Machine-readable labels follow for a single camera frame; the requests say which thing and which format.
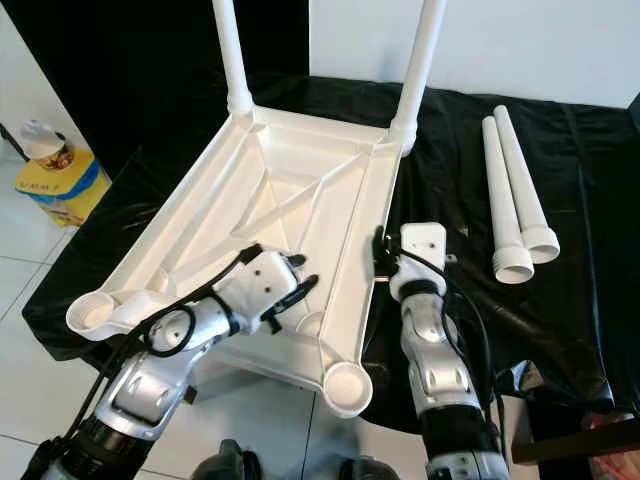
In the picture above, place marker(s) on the white plastic table top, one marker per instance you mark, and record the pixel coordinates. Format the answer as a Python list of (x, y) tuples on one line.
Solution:
[(260, 190)]

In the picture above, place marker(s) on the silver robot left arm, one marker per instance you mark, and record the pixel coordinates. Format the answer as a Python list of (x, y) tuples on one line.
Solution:
[(160, 385)]

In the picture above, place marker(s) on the dark grey robot left foot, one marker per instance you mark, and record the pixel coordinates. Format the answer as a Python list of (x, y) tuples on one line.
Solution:
[(238, 462)]

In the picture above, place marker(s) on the dark grey robot foot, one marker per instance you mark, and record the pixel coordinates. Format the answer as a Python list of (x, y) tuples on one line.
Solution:
[(238, 462), (368, 470)]

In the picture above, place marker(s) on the dark grey robot right foot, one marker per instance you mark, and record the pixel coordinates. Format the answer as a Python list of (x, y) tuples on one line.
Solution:
[(368, 470)]

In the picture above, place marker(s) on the black plastic table cover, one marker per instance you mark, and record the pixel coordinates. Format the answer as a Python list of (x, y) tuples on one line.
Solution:
[(590, 330)]

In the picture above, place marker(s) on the yellow blue cardboard box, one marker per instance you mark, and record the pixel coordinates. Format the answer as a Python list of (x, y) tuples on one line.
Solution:
[(65, 195)]

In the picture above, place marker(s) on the black door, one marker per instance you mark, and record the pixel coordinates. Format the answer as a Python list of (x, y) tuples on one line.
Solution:
[(120, 60)]

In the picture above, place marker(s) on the instant noodle cup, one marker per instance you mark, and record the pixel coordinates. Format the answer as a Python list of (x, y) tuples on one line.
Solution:
[(47, 144)]

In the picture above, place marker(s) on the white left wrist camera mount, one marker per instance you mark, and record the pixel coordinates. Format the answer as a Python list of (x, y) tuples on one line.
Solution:
[(265, 285)]

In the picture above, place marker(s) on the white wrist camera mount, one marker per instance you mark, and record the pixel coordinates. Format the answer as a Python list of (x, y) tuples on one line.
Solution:
[(265, 285), (425, 245)]

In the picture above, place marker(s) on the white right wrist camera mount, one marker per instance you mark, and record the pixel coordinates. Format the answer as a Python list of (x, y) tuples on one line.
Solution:
[(425, 245)]

